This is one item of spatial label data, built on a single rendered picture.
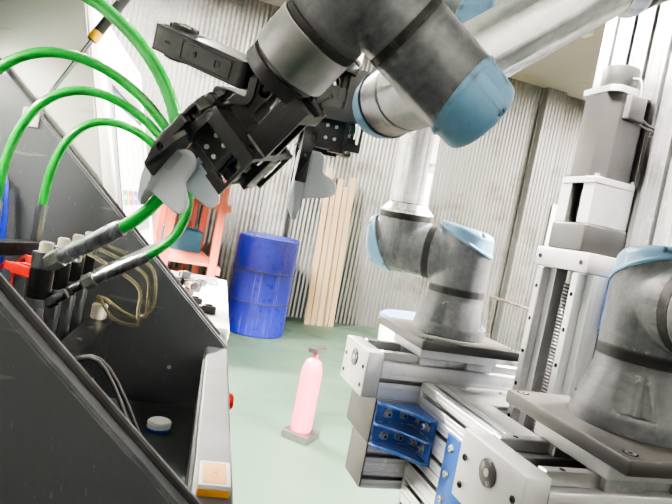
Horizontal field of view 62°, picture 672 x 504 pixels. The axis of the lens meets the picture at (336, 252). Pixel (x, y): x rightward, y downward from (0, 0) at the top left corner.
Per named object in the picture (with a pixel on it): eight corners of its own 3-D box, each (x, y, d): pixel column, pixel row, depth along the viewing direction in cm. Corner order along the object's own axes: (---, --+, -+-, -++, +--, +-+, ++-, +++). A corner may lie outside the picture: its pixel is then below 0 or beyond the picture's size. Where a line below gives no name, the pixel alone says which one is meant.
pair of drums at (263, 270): (279, 316, 678) (294, 237, 673) (304, 344, 556) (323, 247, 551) (213, 307, 654) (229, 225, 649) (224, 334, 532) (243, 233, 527)
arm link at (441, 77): (476, 104, 57) (402, 21, 55) (540, 82, 46) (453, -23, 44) (425, 160, 56) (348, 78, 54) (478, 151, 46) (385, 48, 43)
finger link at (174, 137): (141, 175, 53) (201, 113, 50) (133, 163, 54) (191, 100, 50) (173, 175, 58) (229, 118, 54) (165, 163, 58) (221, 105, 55)
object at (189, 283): (203, 300, 136) (207, 277, 136) (158, 293, 134) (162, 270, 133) (206, 286, 158) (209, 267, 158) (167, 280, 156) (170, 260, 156)
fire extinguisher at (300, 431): (313, 430, 332) (330, 344, 330) (324, 447, 311) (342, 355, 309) (276, 428, 325) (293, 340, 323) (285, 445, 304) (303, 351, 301)
